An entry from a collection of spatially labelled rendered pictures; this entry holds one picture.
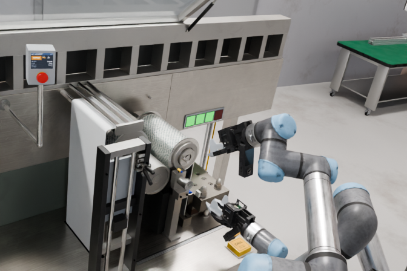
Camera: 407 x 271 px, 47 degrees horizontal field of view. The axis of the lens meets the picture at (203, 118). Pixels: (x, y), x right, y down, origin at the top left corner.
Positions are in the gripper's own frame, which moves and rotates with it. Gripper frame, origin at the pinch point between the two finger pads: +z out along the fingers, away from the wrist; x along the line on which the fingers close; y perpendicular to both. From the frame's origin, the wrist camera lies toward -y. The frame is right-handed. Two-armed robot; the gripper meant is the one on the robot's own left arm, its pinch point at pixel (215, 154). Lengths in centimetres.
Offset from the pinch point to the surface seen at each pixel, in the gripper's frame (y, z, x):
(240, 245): -37.3, 22.5, -17.5
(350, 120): -5, 204, -392
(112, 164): 6.0, 4.4, 36.0
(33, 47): 41, -7, 55
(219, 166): -7, 94, -79
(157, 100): 30, 40, -11
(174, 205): -14.0, 28.5, 3.2
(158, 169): 0.7, 22.2, 9.3
